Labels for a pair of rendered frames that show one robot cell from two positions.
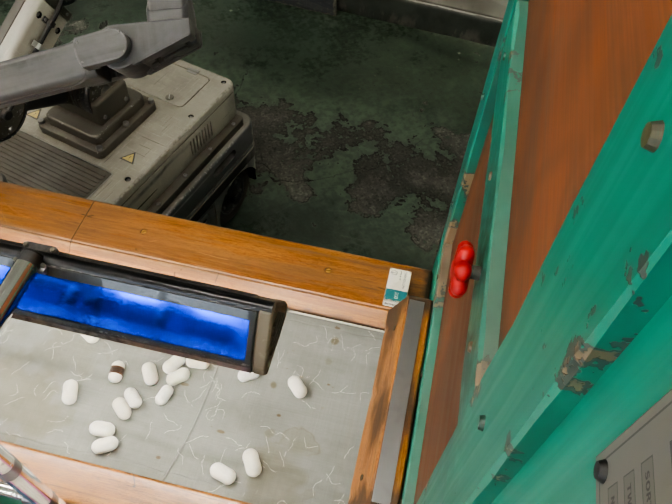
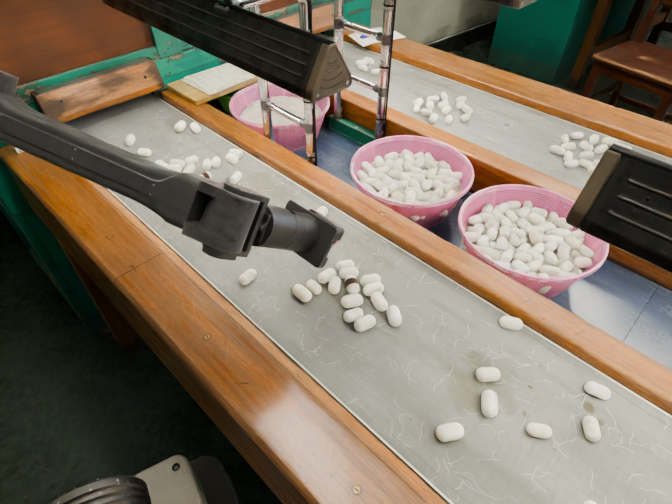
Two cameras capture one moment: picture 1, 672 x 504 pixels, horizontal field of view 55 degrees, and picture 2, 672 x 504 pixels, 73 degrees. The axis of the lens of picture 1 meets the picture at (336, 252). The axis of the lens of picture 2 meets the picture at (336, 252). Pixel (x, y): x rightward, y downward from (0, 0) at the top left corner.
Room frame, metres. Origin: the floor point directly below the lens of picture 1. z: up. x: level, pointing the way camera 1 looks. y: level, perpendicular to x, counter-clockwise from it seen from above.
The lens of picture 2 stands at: (0.90, 1.01, 1.33)
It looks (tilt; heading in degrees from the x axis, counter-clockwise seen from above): 44 degrees down; 215
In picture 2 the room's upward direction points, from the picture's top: straight up
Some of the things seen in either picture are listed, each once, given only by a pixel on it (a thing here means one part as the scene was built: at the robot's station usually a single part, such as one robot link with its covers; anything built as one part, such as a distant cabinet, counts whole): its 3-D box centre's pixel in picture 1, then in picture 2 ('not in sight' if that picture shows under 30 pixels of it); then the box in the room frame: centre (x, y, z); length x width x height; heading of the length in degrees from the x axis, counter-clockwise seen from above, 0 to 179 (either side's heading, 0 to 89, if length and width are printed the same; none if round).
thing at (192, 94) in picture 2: not in sight; (230, 76); (0.02, 0.02, 0.77); 0.33 x 0.15 x 0.01; 170
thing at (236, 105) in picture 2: not in sight; (281, 117); (0.05, 0.24, 0.72); 0.27 x 0.27 x 0.10
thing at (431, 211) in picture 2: not in sight; (409, 184); (0.13, 0.67, 0.72); 0.27 x 0.27 x 0.10
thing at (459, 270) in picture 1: (465, 271); not in sight; (0.27, -0.09, 1.24); 0.04 x 0.02 x 0.04; 170
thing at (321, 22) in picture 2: not in sight; (304, 23); (-0.33, 0.03, 0.83); 0.30 x 0.06 x 0.07; 170
